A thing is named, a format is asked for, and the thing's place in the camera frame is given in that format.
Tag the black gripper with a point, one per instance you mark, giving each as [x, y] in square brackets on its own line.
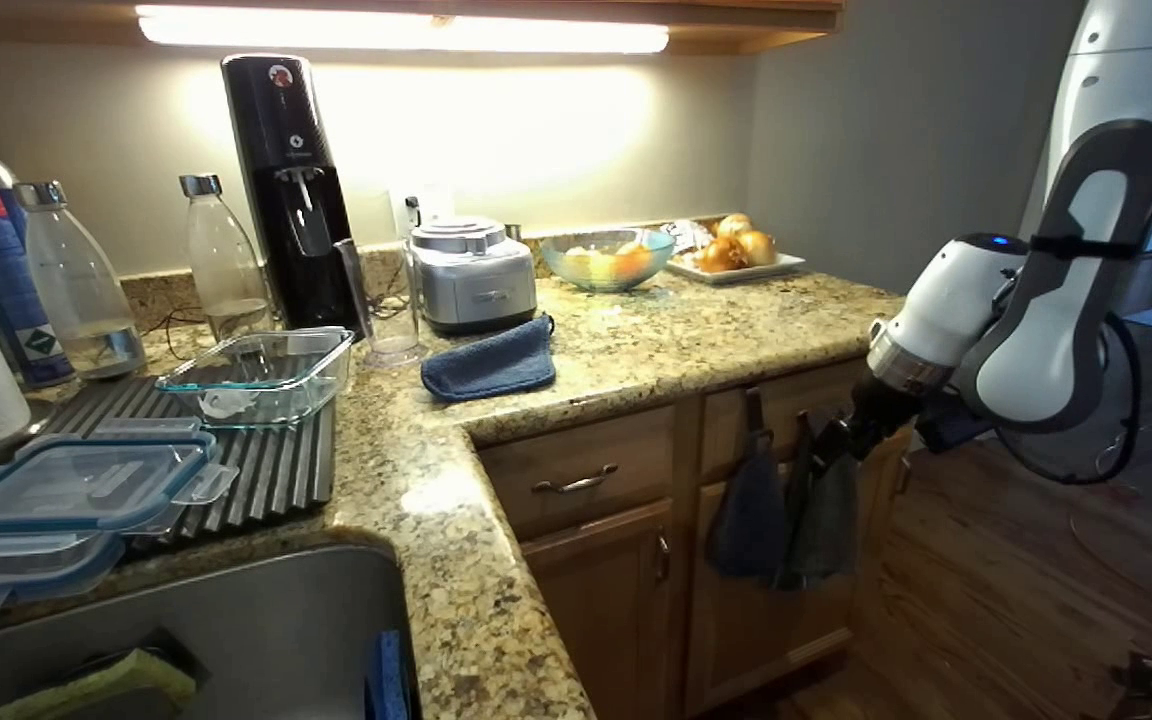
[888, 418]

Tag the dark blue cloth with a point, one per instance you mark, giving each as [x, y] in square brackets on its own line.
[749, 520]

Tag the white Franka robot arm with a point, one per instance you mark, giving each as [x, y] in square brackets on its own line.
[1068, 333]

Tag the gray cloth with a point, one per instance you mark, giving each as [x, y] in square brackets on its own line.
[820, 525]

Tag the white square plate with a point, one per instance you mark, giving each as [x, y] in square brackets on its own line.
[738, 275]

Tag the golden bread bun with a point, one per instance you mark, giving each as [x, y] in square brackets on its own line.
[758, 251]
[734, 224]
[718, 256]

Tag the wooden cabinet door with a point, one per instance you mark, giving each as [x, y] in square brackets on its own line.
[762, 643]
[601, 615]

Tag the orange fruit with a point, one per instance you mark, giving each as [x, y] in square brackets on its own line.
[635, 261]

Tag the yellow fruit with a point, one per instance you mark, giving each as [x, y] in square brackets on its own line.
[590, 264]

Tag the glass fruit bowl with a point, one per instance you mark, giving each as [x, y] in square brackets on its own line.
[583, 279]

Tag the folded blue ribbed towel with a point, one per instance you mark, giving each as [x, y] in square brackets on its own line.
[489, 361]

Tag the blue sponge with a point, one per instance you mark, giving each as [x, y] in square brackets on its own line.
[389, 683]

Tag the under cabinet light strip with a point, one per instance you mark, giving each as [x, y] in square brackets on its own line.
[401, 28]

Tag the gray ribbed drying mat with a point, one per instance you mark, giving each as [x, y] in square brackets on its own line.
[271, 466]

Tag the glass baking dish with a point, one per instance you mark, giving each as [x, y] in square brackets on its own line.
[257, 383]

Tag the black coffee maker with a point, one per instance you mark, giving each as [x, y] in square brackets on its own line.
[290, 202]

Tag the stainless steel sink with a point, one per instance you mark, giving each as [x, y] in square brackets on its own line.
[203, 615]

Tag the clear lid blue rim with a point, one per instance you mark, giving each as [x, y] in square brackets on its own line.
[2, 563]
[69, 481]

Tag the green sponge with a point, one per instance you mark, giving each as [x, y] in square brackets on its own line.
[110, 685]

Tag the blue bottle red label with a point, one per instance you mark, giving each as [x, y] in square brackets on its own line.
[2, 282]

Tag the white wall outlet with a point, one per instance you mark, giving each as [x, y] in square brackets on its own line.
[406, 215]

